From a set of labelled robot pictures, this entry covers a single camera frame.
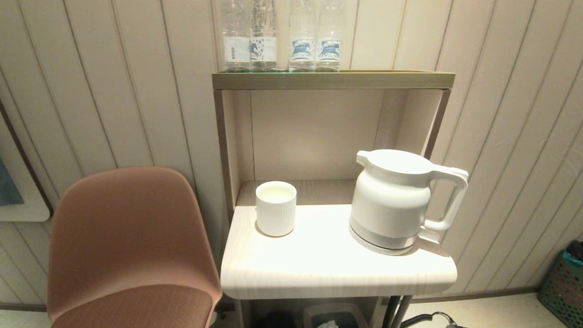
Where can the white electric kettle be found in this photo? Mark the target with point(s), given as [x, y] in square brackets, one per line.
[391, 200]

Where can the white ribbed ceramic cup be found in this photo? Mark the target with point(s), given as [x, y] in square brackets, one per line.
[276, 212]

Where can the beige shelf side table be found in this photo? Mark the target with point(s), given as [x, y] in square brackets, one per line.
[319, 269]

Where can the clear bottle blue horse label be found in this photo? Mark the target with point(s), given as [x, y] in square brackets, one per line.
[329, 50]
[302, 50]

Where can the clear bottle blue patterned label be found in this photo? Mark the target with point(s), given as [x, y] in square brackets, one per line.
[263, 50]

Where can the clear bottle white text label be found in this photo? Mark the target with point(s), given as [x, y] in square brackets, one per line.
[236, 50]

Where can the white round kettle base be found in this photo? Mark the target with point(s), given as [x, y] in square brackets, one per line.
[387, 250]

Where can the grey trash bin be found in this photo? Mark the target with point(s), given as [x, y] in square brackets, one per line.
[309, 316]

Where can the white crumpled paper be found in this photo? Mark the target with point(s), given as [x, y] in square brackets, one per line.
[328, 324]

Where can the pink shell chair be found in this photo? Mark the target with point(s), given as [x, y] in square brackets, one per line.
[127, 237]

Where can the blue cloth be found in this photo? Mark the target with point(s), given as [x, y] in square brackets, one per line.
[8, 187]

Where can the green mesh basket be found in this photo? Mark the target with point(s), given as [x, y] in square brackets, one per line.
[562, 291]

